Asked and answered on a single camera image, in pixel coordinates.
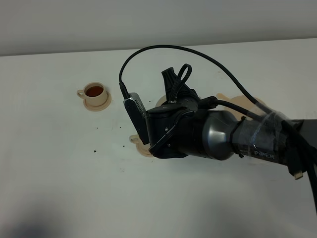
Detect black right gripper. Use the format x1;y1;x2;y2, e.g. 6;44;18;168
146;66;208;159

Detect tan ceramic teapot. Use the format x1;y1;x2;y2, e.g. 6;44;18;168
156;95;166;107

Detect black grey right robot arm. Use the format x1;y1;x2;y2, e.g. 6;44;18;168
146;85;299;165

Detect tan teapot saucer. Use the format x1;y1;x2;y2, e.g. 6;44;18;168
216;93;256;110

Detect near tan cup saucer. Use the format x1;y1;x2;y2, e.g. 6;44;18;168
136;143;153;157

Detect tan cup saucer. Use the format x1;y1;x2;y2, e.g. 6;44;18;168
83;92;112;112
136;143;153;157

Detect near tan teacup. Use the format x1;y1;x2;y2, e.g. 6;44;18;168
129;135;142;144

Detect tan teacup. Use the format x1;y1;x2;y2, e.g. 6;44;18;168
77;82;108;107
129;135;142;144

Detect far tan cup saucer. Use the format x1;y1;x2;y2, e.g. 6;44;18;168
83;92;112;112

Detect far tan teacup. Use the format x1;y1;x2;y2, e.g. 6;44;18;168
77;82;108;107

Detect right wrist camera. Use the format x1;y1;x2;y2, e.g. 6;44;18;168
123;93;149;145

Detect black right camera cable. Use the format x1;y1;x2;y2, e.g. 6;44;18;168
118;44;317;199

